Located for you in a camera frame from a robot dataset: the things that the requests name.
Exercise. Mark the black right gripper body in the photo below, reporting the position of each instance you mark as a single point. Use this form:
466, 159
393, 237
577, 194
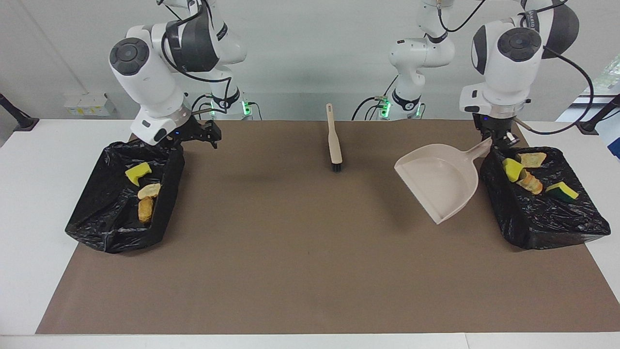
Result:
189, 132

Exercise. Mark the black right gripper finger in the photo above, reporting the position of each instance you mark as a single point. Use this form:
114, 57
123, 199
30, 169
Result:
211, 126
216, 139

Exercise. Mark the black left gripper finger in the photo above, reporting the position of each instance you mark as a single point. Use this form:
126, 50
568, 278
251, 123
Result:
511, 138
485, 135

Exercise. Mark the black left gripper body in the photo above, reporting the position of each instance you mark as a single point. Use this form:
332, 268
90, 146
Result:
499, 123

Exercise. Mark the tall pale dumpling piece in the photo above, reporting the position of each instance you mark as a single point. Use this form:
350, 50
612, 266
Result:
533, 159

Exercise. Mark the rounded yellow sponge piece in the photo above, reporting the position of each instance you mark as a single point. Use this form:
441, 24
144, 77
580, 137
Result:
512, 169

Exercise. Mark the wide pale dumpling piece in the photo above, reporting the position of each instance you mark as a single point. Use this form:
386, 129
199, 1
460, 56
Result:
529, 183

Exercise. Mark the beige plastic dustpan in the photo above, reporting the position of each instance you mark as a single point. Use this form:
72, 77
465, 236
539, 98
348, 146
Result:
441, 179

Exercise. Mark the notched yellow sponge piece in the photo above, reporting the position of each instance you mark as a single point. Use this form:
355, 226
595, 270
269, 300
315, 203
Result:
138, 173

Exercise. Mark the orange striped bread piece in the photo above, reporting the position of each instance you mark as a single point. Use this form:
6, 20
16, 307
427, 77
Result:
149, 190

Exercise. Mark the small curved yellow sponge piece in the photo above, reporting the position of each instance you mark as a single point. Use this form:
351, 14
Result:
562, 190

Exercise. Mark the brown bread roll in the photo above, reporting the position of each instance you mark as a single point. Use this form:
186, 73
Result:
145, 209

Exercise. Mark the beige brush with black bristles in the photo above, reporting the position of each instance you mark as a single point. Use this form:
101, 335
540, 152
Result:
334, 145

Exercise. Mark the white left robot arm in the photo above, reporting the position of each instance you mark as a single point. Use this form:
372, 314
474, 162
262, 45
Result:
508, 63

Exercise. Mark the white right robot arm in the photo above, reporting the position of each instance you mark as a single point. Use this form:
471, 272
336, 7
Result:
150, 82

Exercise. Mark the bin lined with black bag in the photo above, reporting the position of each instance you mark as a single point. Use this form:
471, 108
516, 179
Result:
537, 223
106, 213

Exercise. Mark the brown paper table mat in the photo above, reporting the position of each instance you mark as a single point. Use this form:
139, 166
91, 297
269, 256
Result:
310, 300

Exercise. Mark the white wall socket box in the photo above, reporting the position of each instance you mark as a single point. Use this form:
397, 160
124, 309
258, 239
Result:
89, 104

